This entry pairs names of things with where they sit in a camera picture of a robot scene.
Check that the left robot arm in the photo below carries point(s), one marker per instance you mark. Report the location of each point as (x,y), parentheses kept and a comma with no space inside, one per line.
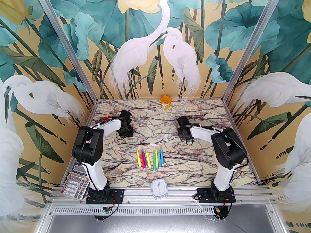
(87,147)

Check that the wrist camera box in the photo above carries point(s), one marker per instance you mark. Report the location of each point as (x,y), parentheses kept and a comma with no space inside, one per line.
(182,121)
(126,115)

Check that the pink highlighter pen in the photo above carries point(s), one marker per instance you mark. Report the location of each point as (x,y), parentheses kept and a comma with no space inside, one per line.
(142,159)

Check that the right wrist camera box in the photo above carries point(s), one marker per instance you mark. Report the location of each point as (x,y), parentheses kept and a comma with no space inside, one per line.
(182,121)

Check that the clear plastic scrap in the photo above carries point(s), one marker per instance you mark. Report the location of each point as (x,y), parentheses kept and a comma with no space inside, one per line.
(153,144)
(166,137)

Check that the aluminium frame post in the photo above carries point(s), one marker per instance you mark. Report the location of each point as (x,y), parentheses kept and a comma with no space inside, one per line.
(65,42)
(255,42)

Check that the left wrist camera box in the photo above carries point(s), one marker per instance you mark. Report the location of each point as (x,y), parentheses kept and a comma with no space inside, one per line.
(126,115)

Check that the aluminium front rail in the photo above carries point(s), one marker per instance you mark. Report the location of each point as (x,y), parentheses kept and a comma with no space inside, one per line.
(179,193)

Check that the perforated metal strip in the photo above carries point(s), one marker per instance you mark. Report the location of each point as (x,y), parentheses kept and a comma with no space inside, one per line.
(158,211)

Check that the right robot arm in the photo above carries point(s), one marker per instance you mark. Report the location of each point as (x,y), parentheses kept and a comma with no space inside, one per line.
(228,149)

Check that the grey calculator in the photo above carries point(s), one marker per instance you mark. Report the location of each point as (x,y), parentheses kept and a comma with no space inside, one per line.
(74,182)

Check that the purple highlighter pen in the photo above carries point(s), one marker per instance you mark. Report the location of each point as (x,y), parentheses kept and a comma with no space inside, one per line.
(145,158)

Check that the orange lidded cup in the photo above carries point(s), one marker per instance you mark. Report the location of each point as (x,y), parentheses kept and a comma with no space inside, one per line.
(166,101)

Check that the yellow highlighter pen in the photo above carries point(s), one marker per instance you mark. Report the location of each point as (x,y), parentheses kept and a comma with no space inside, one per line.
(139,158)
(148,158)
(156,158)

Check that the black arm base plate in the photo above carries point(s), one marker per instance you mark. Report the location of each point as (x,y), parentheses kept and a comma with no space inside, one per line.
(116,194)
(203,194)

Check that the white kitchen timer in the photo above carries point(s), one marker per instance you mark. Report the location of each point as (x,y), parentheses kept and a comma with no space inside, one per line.
(159,188)

